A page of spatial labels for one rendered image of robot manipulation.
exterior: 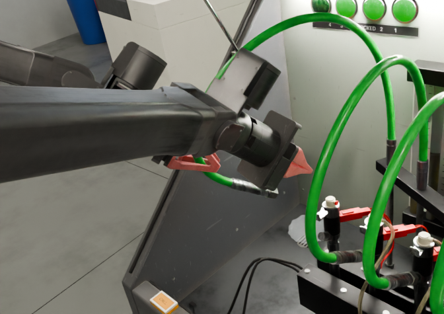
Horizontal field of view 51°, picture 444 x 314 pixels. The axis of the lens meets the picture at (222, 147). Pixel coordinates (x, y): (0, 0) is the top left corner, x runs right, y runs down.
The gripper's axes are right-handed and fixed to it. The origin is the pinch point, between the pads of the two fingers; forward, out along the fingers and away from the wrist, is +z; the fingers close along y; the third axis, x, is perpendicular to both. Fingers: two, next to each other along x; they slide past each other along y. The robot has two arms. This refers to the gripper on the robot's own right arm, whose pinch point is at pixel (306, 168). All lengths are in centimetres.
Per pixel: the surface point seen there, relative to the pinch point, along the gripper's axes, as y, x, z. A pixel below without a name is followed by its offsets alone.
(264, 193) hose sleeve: -7.7, 9.6, 4.2
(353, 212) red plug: -3.0, -0.2, 14.9
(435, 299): -4.7, -25.7, 0.8
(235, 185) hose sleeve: -8.6, 10.3, -1.9
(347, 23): 23.0, 7.2, -0.8
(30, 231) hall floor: -124, 216, 47
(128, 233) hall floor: -90, 173, 82
